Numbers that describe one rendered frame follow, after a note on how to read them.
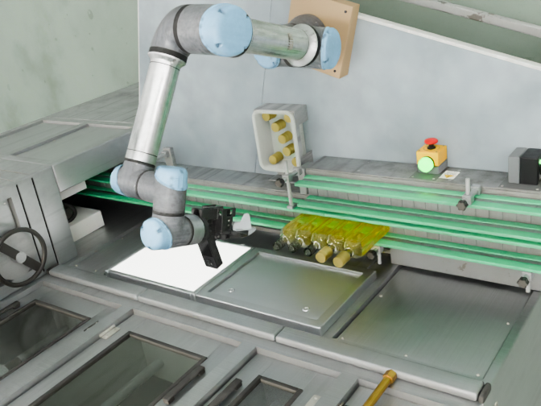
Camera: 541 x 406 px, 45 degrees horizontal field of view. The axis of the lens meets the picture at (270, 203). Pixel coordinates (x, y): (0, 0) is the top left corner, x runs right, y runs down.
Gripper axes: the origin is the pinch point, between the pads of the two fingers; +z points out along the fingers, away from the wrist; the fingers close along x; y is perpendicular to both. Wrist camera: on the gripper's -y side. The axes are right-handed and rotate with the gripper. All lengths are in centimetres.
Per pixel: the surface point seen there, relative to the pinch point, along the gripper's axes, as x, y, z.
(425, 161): -32, 21, 45
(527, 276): -65, -7, 41
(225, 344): 5.8, -34.4, 2.2
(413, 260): -28, -11, 53
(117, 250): 84, -24, 30
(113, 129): 110, 22, 48
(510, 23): -37, 69, 96
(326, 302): -14.0, -21.8, 24.0
